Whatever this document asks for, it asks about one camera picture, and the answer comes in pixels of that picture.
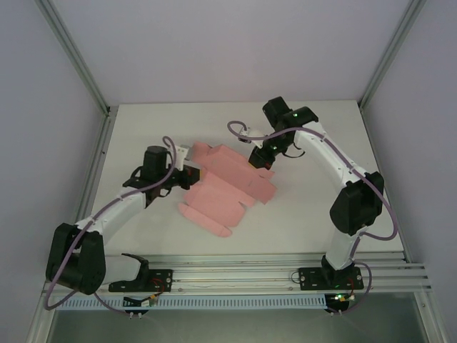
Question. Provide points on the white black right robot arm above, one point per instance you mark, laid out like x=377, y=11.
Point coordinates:
x=339, y=160

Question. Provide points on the grey metal shelf panel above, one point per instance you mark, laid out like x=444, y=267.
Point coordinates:
x=232, y=327

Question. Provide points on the circuit board with green light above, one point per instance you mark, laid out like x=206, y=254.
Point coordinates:
x=341, y=298

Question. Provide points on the aluminium mounting rail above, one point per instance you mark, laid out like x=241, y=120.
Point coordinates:
x=232, y=275

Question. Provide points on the pink paper box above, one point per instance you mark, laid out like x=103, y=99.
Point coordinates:
x=221, y=193

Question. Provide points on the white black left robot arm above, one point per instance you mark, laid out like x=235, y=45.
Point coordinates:
x=118, y=211

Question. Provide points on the small connector circuit board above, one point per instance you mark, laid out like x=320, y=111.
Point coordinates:
x=141, y=302

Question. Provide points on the aluminium frame post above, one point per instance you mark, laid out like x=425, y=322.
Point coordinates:
x=76, y=57
x=389, y=57

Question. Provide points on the aluminium frame side rail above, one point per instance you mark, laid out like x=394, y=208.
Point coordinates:
x=98, y=153

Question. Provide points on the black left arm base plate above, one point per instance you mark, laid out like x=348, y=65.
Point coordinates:
x=162, y=277

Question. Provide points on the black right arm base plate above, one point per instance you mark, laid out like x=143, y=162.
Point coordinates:
x=310, y=278

